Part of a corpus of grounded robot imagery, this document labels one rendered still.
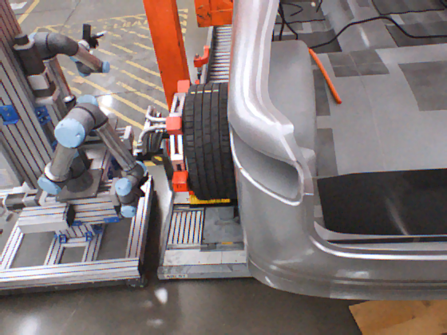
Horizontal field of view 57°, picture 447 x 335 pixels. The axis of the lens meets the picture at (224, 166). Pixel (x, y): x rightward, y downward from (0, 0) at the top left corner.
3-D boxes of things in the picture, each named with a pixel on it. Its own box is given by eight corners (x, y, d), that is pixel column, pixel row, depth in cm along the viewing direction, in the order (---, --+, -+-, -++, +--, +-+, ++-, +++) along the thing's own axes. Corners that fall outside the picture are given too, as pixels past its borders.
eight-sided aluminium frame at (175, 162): (195, 210, 232) (177, 134, 196) (183, 210, 233) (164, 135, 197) (202, 149, 273) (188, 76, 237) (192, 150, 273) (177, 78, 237)
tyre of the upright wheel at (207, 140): (242, 161, 277) (239, 222, 221) (207, 163, 279) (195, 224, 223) (233, 65, 243) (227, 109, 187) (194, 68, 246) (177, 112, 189)
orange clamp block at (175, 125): (184, 135, 207) (180, 129, 199) (169, 135, 208) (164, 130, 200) (184, 121, 209) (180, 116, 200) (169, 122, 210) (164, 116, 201)
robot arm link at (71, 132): (70, 180, 214) (99, 116, 177) (55, 201, 204) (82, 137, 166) (49, 168, 212) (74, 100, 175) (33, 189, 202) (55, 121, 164)
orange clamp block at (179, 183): (190, 179, 217) (188, 191, 210) (176, 180, 217) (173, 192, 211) (187, 170, 212) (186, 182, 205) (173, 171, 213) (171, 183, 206)
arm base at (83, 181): (62, 194, 219) (55, 181, 212) (69, 175, 230) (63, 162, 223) (89, 191, 218) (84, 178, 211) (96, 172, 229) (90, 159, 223)
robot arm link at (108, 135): (79, 96, 187) (135, 173, 213) (66, 109, 179) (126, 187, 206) (97, 89, 182) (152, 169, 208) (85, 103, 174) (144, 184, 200)
